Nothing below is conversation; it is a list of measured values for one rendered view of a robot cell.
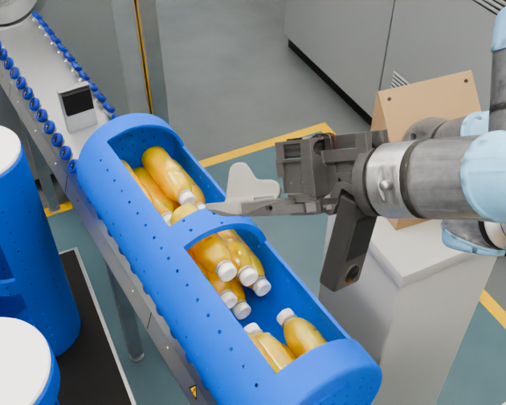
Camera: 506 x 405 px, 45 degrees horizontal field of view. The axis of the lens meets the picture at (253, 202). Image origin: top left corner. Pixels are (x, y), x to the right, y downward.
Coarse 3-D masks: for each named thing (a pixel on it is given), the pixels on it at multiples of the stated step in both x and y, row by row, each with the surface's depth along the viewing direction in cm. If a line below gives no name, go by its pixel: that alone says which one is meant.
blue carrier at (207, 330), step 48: (96, 144) 151; (144, 144) 163; (96, 192) 148; (144, 240) 132; (192, 240) 125; (192, 288) 120; (288, 288) 137; (192, 336) 118; (240, 336) 110; (336, 336) 125; (240, 384) 107; (288, 384) 103; (336, 384) 104
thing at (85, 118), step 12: (84, 84) 192; (60, 96) 189; (72, 96) 190; (84, 96) 192; (72, 108) 192; (84, 108) 195; (72, 120) 197; (84, 120) 199; (96, 120) 202; (72, 132) 200
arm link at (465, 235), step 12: (444, 228) 115; (456, 228) 112; (468, 228) 110; (480, 228) 108; (492, 228) 107; (504, 228) 105; (444, 240) 115; (456, 240) 112; (468, 240) 111; (480, 240) 110; (492, 240) 107; (504, 240) 107; (468, 252) 111; (480, 252) 110; (492, 252) 110; (504, 252) 113
